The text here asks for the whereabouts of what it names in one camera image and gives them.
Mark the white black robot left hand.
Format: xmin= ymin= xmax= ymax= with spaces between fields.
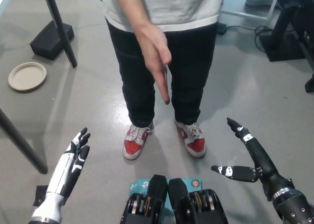
xmin=30 ymin=127 xmax=91 ymax=221

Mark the person's bare right hand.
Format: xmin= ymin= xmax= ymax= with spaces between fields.
xmin=132 ymin=23 xmax=172 ymax=105

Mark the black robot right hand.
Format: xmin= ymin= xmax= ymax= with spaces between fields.
xmin=210 ymin=117 xmax=296 ymax=201

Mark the person in grey shirt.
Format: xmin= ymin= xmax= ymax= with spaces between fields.
xmin=102 ymin=0 xmax=225 ymax=161

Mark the black ribbed robot body block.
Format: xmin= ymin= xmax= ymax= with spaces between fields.
xmin=120 ymin=174 xmax=169 ymax=224
xmin=168 ymin=177 xmax=229 ymax=224

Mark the black table leg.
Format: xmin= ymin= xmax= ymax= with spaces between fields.
xmin=0 ymin=107 xmax=49 ymax=175

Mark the red white sneaker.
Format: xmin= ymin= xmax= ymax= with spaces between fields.
xmin=174 ymin=118 xmax=207 ymax=158
xmin=122 ymin=122 xmax=155 ymax=161

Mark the teal router box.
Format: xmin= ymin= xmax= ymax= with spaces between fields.
xmin=130 ymin=177 xmax=204 ymax=219

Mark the black equipment foot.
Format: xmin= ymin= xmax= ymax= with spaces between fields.
xmin=304 ymin=73 xmax=314 ymax=94

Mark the black slanted pole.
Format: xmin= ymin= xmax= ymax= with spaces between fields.
xmin=41 ymin=0 xmax=78 ymax=69

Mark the beige paper plate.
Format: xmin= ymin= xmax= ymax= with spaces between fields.
xmin=7 ymin=61 xmax=48 ymax=92

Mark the black foam block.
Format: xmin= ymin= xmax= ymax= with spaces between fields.
xmin=29 ymin=20 xmax=75 ymax=61

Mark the white metal frame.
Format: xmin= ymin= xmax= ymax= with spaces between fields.
xmin=219 ymin=0 xmax=282 ymax=26

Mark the black floor cable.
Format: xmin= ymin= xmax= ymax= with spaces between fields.
xmin=225 ymin=25 xmax=273 ymax=52

